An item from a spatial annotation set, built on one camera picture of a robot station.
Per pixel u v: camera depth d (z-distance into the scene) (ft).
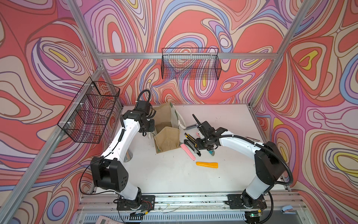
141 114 1.86
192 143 3.12
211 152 2.98
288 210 2.31
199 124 2.31
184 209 2.39
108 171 1.37
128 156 2.83
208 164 2.83
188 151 2.99
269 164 1.49
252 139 3.17
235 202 2.41
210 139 2.09
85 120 2.42
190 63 3.14
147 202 2.39
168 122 3.43
